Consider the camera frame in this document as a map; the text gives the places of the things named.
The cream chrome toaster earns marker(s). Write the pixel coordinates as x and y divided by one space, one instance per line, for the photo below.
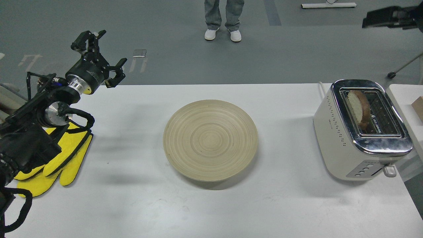
350 153

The grey stand leg with foot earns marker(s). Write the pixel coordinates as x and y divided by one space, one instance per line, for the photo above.
393 74

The slice of bread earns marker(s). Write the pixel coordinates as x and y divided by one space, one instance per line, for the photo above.
360 108

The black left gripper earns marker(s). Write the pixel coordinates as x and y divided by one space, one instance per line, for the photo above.
89 70

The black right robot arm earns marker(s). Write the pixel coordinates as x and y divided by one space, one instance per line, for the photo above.
395 17

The round wooden plate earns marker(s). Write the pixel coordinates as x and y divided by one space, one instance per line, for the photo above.
210 140

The white bar on floor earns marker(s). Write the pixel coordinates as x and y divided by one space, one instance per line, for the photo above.
328 5

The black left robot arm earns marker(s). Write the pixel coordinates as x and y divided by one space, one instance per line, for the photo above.
30 136

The white side table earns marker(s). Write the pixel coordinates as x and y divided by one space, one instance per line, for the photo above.
403 96

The small grey floor plate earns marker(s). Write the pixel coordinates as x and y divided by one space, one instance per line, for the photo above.
139 53

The brown cardboard box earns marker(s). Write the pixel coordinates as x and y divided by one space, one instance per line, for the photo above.
417 105

